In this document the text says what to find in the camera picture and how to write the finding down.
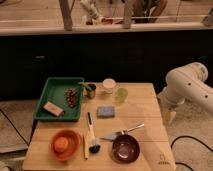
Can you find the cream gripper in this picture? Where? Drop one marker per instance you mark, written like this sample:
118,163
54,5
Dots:
169,115

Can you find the blue sponge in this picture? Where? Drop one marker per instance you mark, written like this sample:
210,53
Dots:
105,111

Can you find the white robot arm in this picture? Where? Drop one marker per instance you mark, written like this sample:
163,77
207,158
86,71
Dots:
186,82

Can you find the purple bowl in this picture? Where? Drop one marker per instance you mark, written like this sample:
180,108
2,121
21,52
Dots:
125,149

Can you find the orange bowl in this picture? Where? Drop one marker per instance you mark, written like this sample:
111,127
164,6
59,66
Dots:
74,140

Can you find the orange fruit in bowl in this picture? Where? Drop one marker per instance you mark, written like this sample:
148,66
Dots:
61,144

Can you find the green translucent cup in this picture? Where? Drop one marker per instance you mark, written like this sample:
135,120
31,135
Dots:
122,94

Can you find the white cup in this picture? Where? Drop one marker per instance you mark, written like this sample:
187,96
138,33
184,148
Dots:
109,85

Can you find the black dish brush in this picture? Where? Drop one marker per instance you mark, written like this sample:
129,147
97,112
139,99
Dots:
94,141

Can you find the metal can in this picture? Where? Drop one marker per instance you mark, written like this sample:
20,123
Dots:
91,91

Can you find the yellow banana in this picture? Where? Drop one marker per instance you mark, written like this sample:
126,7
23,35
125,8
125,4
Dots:
86,139

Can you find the brown grape bunch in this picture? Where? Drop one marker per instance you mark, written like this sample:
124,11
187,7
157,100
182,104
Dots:
71,97

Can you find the person in background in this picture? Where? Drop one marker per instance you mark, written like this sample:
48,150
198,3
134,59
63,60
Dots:
143,11

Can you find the wooden block in tray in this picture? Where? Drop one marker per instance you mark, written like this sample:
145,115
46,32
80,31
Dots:
53,109

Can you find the green plastic tray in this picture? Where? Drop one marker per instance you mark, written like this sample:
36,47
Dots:
54,92

